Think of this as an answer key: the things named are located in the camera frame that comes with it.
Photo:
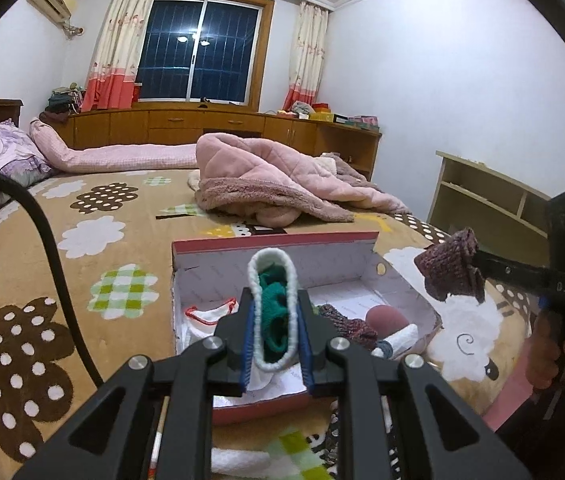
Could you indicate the maroon knit sock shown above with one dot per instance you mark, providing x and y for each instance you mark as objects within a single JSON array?
[
  {"x": 450, "y": 265},
  {"x": 347, "y": 325}
]

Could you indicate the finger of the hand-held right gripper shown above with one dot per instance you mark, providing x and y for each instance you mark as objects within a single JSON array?
[{"x": 512, "y": 272}]

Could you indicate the printed tan bed blanket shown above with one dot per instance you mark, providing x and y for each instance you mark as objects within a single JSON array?
[{"x": 112, "y": 260}]

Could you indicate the person's right hand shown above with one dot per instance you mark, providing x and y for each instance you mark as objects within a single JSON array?
[{"x": 542, "y": 355}]

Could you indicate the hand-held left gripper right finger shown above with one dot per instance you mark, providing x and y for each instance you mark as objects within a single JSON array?
[{"x": 307, "y": 350}]

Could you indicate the pink fleece robe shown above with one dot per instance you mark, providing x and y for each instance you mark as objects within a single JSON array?
[{"x": 262, "y": 160}]

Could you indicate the person's right forearm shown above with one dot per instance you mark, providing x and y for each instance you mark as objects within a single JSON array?
[{"x": 509, "y": 402}]

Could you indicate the white waffle sock roll grey band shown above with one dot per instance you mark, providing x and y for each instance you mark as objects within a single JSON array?
[{"x": 402, "y": 337}]

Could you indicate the grey folded cloth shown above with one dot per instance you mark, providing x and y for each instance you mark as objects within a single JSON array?
[{"x": 302, "y": 108}]

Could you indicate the pink checked rolled quilt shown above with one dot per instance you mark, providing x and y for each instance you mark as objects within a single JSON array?
[{"x": 112, "y": 155}]

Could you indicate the floral curtain red hem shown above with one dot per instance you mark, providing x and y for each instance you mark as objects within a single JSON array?
[
  {"x": 307, "y": 55},
  {"x": 112, "y": 45}
]

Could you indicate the plain white sock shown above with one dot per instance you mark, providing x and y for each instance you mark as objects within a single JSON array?
[{"x": 237, "y": 462}]

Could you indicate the stack of flat boxes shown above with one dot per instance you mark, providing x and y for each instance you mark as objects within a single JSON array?
[{"x": 357, "y": 122}]

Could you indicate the air conditioner wall pipe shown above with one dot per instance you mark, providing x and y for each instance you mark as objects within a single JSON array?
[{"x": 73, "y": 29}]

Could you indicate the yellow flat box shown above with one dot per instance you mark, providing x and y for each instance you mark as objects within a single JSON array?
[{"x": 322, "y": 117}]

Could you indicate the mauve quilted garment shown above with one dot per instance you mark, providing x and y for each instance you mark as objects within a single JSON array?
[{"x": 362, "y": 185}]

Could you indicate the red and white shoe box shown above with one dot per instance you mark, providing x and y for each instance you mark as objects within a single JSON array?
[{"x": 312, "y": 260}]

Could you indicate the dusty pink sock ball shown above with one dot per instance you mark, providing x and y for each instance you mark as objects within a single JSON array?
[{"x": 387, "y": 320}]

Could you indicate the light wooden shelf unit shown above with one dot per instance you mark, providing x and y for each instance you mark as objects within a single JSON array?
[{"x": 482, "y": 195}]

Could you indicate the red flat box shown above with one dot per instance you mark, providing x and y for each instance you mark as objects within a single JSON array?
[{"x": 321, "y": 106}]

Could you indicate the pile of folded clothes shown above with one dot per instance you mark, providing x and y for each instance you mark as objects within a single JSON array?
[{"x": 60, "y": 102}]

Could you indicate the white sock red trim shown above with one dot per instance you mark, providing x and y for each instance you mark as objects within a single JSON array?
[{"x": 207, "y": 325}]

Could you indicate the small red box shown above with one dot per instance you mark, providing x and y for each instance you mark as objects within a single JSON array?
[{"x": 138, "y": 92}]

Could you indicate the long wooden cabinet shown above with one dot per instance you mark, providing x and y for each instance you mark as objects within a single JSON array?
[{"x": 177, "y": 120}]

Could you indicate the window with wooden frame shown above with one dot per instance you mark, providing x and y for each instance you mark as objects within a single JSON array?
[{"x": 202, "y": 50}]

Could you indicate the white green sock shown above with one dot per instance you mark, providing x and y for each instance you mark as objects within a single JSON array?
[{"x": 272, "y": 305}]

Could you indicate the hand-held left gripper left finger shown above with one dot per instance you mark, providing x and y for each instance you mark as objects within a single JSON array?
[{"x": 247, "y": 345}]

